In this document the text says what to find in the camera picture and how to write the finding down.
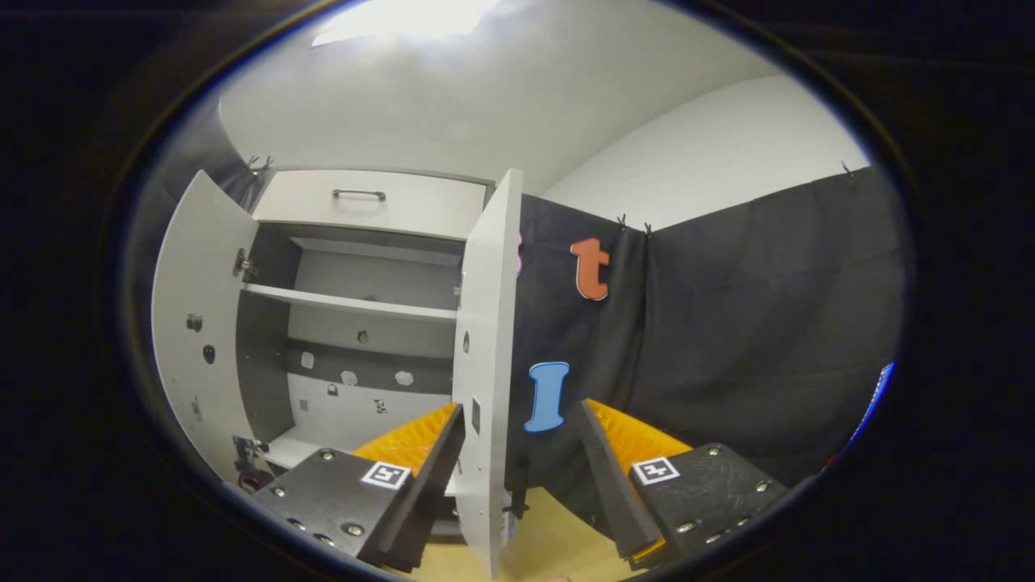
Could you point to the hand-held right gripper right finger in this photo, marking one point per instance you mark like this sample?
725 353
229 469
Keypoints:
618 493

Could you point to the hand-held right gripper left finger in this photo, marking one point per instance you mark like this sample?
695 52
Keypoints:
428 493

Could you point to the grey white shoe cabinet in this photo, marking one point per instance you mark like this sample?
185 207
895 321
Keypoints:
267 388

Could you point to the white shoe cabinet door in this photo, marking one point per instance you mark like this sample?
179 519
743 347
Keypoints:
194 267
485 323

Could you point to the metal door hinge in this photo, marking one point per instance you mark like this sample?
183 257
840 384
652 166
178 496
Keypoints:
242 263
458 291

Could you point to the white cabinet drawer front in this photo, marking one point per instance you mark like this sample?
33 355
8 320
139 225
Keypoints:
428 210

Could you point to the black backdrop cloth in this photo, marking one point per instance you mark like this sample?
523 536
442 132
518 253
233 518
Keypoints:
768 323

